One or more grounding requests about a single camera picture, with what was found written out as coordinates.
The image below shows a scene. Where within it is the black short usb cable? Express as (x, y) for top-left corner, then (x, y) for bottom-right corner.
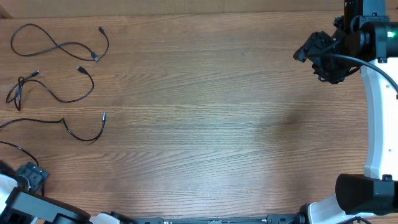
(10, 23), (110, 62)

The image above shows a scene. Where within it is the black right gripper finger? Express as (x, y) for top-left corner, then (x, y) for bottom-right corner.
(303, 31), (326, 50)
(293, 48), (308, 63)

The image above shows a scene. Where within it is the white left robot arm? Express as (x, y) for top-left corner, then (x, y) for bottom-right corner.
(1, 162), (136, 224)

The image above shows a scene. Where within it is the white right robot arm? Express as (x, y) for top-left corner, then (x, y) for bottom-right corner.
(294, 15), (397, 223)

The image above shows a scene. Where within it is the black cable with barrel plug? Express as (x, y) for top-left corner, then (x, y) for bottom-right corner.
(0, 111), (107, 167)

